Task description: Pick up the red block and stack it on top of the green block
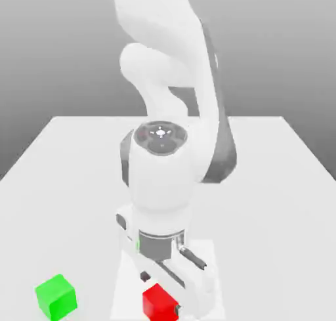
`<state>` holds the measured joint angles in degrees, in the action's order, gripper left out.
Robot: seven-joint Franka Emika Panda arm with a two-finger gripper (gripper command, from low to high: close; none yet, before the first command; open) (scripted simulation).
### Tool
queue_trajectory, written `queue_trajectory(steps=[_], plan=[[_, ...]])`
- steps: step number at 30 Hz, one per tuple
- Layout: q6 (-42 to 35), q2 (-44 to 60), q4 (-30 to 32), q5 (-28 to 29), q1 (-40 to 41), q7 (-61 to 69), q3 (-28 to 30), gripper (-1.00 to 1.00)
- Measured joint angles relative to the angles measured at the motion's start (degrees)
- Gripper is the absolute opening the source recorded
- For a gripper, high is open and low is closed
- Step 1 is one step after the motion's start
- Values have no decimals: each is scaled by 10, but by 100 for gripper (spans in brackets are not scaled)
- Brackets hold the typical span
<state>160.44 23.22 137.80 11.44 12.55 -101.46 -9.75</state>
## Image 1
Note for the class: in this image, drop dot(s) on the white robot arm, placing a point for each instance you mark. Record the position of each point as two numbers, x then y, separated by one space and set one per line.
162 179

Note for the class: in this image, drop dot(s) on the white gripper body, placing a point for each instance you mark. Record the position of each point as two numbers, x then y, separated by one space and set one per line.
189 279

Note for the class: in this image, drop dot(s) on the small red cube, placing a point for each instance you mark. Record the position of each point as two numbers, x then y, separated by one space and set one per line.
157 304

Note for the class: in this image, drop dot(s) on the small green cube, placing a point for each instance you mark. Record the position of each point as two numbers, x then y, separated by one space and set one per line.
56 297

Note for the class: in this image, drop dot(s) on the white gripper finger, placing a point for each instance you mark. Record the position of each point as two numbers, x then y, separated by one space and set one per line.
145 276
178 309

